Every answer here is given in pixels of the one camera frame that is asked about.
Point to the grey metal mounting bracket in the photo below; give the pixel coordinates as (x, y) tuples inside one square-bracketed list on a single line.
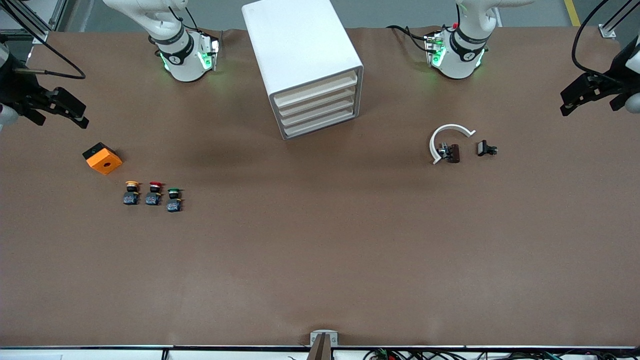
[(334, 339)]

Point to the black square push switch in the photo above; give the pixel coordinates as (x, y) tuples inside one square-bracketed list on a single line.
[(482, 148)]

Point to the white cabinet drawer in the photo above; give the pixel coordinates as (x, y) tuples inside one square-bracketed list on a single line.
[(317, 101), (315, 90), (310, 126)]

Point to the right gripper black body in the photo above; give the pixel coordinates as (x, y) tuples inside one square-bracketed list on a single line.
[(16, 91)]

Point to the orange box with hole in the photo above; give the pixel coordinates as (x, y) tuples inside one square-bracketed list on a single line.
[(105, 162)]

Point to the white drawer cabinet housing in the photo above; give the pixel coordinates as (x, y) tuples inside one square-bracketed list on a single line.
[(295, 40)]

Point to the green push button switch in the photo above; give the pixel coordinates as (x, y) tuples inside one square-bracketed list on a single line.
[(174, 205)]

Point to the white half-round clamp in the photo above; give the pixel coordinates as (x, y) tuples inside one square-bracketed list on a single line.
[(451, 126)]

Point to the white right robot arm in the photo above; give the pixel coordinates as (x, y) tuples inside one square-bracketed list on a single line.
[(172, 55)]

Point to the white plastic tray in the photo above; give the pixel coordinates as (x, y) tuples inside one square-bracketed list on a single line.
[(320, 112)]

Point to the red push button switch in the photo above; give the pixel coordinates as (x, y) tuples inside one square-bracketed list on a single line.
[(153, 199)]

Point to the yellow push button switch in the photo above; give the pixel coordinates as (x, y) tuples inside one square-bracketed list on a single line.
[(131, 198)]

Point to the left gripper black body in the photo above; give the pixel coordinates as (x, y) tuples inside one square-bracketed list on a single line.
[(608, 84)]

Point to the green terminal connector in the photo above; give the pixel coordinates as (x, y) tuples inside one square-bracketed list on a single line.
[(382, 353)]

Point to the small dark brown block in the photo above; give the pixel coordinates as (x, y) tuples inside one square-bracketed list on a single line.
[(454, 153)]

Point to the small chrome metal fitting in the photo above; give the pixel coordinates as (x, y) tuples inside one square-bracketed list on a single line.
[(443, 150)]

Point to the dark tapered post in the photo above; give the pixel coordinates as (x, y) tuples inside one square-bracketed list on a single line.
[(320, 350)]

